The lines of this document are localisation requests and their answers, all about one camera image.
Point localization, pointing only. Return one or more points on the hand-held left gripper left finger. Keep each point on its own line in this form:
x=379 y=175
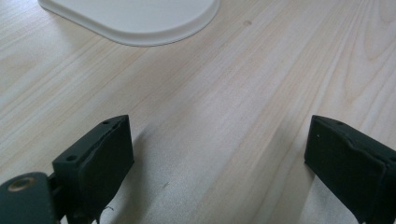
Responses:
x=99 y=168

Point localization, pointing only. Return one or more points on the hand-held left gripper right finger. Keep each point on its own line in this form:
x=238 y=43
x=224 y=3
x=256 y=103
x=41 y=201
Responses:
x=351 y=168

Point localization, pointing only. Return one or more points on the white tray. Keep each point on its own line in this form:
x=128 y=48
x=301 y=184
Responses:
x=137 y=18

